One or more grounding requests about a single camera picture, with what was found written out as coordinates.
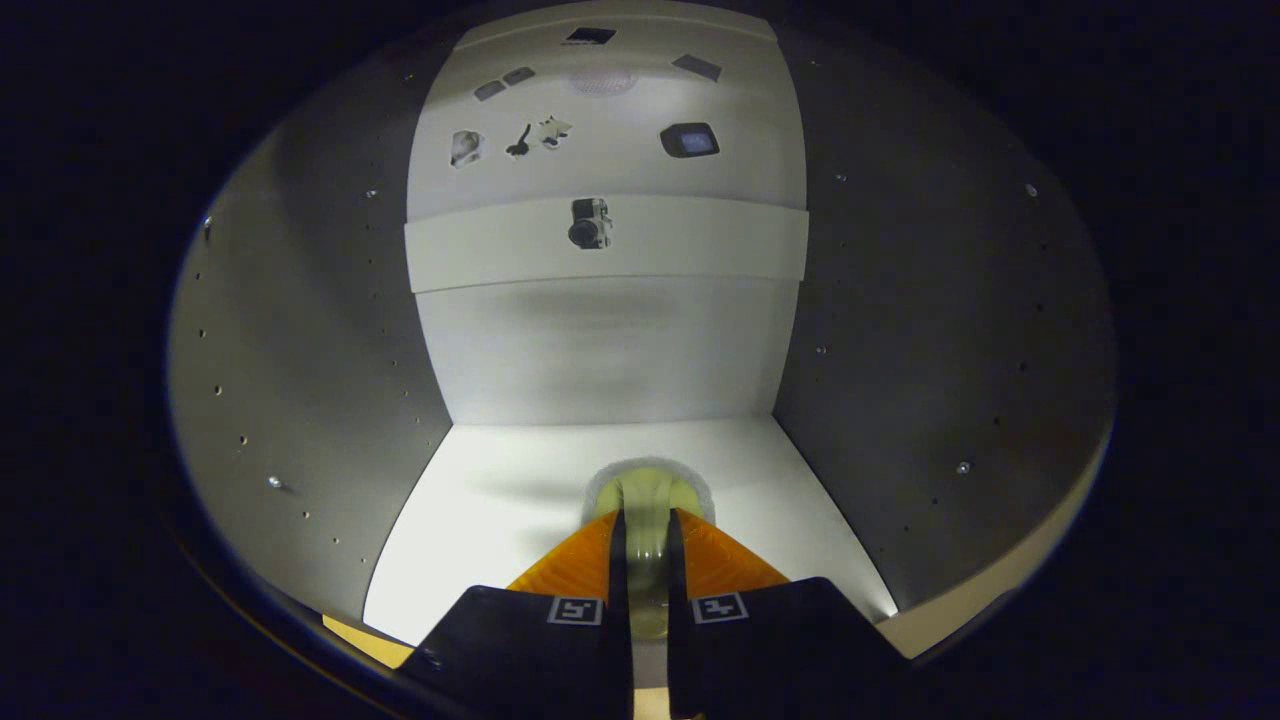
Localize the white cabinet shelf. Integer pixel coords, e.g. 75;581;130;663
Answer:
403;193;811;295

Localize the translucent yellowish cup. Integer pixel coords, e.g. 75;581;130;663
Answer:
597;467;704;641

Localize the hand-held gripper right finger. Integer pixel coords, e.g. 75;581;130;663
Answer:
665;508;908;720

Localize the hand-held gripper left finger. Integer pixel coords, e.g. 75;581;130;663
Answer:
400;508;636;720

